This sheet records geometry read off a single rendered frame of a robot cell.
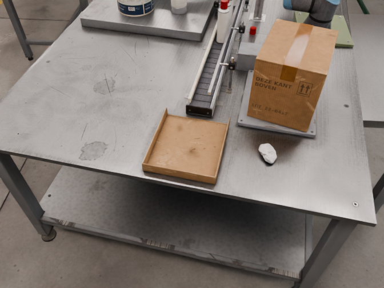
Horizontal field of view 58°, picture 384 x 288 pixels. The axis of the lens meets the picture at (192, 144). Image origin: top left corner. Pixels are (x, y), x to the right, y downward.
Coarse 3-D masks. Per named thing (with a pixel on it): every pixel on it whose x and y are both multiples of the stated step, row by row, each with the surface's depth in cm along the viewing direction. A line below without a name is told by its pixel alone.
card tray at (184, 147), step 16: (160, 128) 134; (176, 128) 136; (192, 128) 136; (208, 128) 136; (224, 128) 136; (160, 144) 130; (176, 144) 130; (192, 144) 130; (208, 144) 130; (224, 144) 128; (144, 160) 120; (160, 160) 125; (176, 160) 125; (192, 160) 125; (208, 160) 125; (176, 176) 120; (192, 176) 118; (208, 176) 116
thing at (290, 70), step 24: (288, 24) 134; (264, 48) 122; (288, 48) 122; (312, 48) 122; (264, 72) 121; (288, 72) 117; (312, 72) 113; (264, 96) 128; (288, 96) 124; (312, 96) 120; (264, 120) 136; (288, 120) 131
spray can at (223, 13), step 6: (222, 0) 155; (222, 6) 155; (222, 12) 156; (228, 12) 157; (222, 18) 158; (228, 18) 160; (222, 24) 160; (222, 30) 163; (222, 36) 165; (222, 42) 168
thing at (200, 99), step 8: (232, 16) 187; (232, 32) 176; (216, 40) 170; (216, 48) 166; (208, 56) 161; (216, 56) 161; (224, 56) 161; (208, 64) 157; (216, 64) 157; (208, 72) 153; (200, 80) 149; (208, 80) 149; (216, 80) 149; (200, 88) 145; (208, 88) 145; (200, 96) 142; (208, 96) 142; (192, 104) 138; (200, 104) 138; (208, 104) 138
